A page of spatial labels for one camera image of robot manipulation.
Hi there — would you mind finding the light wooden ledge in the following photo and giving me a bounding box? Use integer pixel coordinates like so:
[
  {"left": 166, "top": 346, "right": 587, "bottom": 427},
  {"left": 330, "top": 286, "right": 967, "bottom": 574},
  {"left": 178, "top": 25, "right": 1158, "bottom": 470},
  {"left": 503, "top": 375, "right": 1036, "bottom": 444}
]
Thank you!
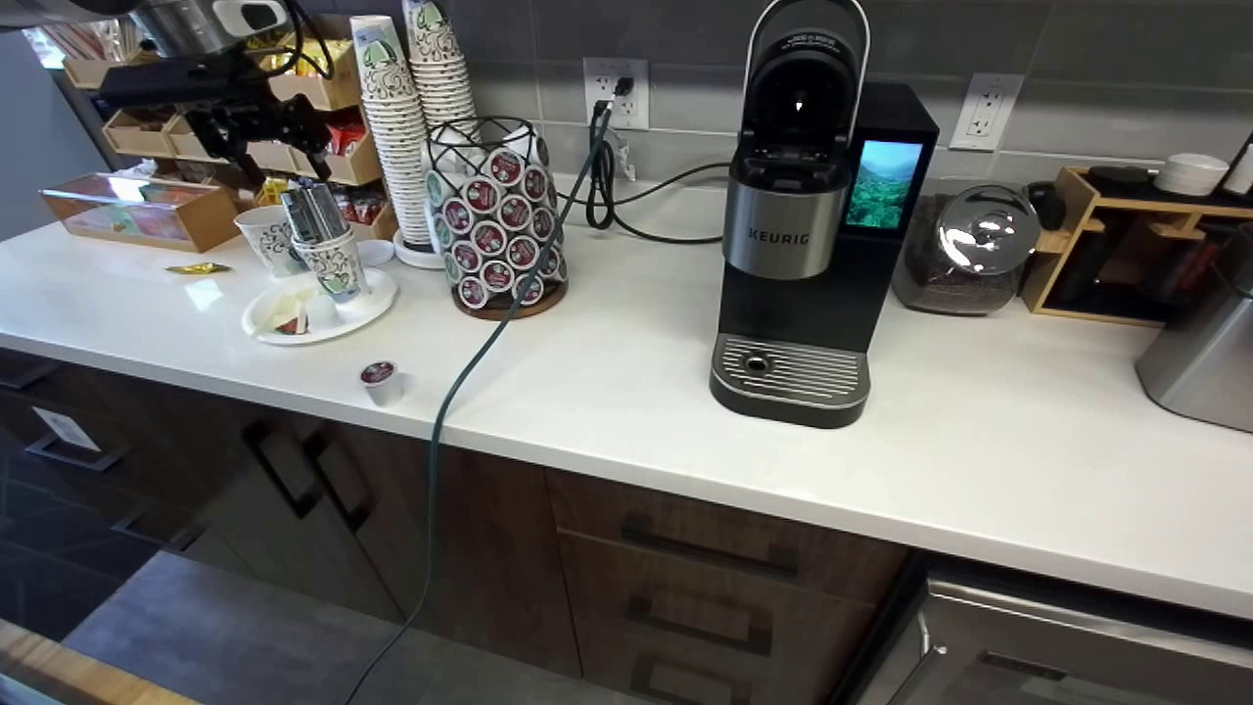
[{"left": 0, "top": 614, "right": 200, "bottom": 705}]

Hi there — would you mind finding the patterned paper cup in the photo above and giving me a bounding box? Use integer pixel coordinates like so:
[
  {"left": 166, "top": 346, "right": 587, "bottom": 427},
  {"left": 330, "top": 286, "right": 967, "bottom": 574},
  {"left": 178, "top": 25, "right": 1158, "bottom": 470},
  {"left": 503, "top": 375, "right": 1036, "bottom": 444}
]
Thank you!
[
  {"left": 304, "top": 229, "right": 370, "bottom": 311},
  {"left": 232, "top": 200, "right": 314, "bottom": 282}
]

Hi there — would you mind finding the black silver coffee machine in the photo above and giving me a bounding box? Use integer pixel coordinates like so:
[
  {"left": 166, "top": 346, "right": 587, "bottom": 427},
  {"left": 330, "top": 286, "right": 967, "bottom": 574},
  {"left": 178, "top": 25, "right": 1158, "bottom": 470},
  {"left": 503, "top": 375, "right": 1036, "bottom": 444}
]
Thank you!
[{"left": 706, "top": 0, "right": 942, "bottom": 433}]

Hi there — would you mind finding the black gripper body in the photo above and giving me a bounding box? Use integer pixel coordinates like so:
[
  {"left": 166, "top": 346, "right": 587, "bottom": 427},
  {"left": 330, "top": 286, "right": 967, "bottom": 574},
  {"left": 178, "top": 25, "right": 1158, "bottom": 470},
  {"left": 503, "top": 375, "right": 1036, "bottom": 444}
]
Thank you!
[{"left": 93, "top": 51, "right": 275, "bottom": 127}]

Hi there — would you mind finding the white round plate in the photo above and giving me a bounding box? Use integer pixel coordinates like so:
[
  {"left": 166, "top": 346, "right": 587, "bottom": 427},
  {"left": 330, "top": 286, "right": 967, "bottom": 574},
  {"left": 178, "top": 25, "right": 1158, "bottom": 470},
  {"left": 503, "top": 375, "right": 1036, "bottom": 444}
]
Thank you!
[{"left": 238, "top": 263, "right": 399, "bottom": 353}]

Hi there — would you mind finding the small white bowl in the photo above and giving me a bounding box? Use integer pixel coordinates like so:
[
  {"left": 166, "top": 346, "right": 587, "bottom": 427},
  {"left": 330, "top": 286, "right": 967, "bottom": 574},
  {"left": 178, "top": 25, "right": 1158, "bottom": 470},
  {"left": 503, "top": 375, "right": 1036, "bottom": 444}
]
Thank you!
[{"left": 1151, "top": 148, "right": 1232, "bottom": 204}]

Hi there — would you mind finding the wire coffee pod carousel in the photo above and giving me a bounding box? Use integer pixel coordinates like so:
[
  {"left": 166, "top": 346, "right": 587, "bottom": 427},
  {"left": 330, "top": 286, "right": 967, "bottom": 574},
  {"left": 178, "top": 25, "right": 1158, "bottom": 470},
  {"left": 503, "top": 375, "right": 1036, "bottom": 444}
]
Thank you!
[{"left": 421, "top": 115, "right": 571, "bottom": 324}]

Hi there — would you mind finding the single coffee pod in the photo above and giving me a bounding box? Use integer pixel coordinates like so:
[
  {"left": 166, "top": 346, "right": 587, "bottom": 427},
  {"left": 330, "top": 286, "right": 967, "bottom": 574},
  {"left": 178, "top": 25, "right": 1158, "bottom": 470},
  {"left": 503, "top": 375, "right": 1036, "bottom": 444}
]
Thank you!
[{"left": 354, "top": 358, "right": 407, "bottom": 409}]

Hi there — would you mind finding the silver milk jug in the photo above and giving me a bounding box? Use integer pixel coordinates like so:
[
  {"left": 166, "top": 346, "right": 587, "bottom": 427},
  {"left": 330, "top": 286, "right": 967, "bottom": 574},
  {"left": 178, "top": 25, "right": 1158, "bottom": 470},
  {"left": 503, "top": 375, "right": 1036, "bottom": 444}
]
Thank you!
[{"left": 281, "top": 178, "right": 352, "bottom": 249}]

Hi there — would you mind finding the stainless steel dishwasher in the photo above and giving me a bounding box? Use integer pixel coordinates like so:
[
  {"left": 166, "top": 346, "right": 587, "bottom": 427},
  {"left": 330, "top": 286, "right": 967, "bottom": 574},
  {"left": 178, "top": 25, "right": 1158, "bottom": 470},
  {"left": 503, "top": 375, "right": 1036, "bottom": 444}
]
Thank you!
[{"left": 852, "top": 574, "right": 1253, "bottom": 705}]

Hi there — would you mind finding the white wall outlet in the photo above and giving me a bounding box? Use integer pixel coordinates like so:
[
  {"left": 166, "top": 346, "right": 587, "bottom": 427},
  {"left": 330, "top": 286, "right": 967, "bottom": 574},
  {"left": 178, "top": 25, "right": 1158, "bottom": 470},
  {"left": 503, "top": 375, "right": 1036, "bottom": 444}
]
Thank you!
[
  {"left": 946, "top": 72, "right": 1029, "bottom": 158},
  {"left": 578, "top": 54, "right": 655, "bottom": 135}
]

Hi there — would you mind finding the stainless steel appliance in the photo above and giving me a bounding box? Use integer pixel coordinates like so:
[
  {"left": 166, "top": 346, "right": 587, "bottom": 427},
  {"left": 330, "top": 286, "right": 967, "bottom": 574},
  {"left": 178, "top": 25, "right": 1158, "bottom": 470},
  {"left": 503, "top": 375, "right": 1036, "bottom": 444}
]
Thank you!
[{"left": 1131, "top": 249, "right": 1253, "bottom": 438}]

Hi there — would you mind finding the wooden condiment organizer shelf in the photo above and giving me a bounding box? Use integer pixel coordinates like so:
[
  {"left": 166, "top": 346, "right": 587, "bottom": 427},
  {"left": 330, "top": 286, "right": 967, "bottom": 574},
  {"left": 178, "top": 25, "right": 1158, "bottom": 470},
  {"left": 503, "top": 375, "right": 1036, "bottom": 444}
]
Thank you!
[{"left": 53, "top": 12, "right": 403, "bottom": 249}]

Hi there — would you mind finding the dark wooden cabinet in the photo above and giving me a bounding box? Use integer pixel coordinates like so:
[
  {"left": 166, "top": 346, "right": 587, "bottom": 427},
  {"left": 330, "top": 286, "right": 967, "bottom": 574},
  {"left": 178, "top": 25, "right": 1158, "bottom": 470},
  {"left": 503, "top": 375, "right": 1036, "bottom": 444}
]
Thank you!
[{"left": 0, "top": 346, "right": 914, "bottom": 705}]

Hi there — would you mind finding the green cable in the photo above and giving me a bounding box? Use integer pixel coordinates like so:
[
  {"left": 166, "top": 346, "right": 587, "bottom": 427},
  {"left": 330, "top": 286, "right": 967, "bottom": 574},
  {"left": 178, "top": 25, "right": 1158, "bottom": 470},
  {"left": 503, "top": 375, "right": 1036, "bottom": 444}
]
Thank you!
[{"left": 341, "top": 102, "right": 618, "bottom": 705}]

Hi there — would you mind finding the black power cable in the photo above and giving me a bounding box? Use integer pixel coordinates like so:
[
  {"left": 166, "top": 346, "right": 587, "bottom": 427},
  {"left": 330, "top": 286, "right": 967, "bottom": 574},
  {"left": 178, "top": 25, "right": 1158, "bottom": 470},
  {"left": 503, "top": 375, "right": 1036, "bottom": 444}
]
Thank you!
[{"left": 578, "top": 76, "right": 737, "bottom": 252}]

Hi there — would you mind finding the wooden countertop rack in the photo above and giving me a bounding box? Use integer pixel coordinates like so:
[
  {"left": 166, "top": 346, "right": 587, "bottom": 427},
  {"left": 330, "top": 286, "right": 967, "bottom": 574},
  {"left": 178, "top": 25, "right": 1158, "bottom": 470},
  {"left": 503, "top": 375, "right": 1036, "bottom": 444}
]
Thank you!
[{"left": 1019, "top": 165, "right": 1253, "bottom": 324}]

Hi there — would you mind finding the tall paper cup stack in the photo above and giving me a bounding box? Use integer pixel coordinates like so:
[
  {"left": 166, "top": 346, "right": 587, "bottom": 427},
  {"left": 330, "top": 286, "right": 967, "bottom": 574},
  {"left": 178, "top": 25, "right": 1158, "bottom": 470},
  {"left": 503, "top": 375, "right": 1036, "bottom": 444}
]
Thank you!
[
  {"left": 399, "top": 0, "right": 480, "bottom": 135},
  {"left": 344, "top": 12, "right": 447, "bottom": 271}
]

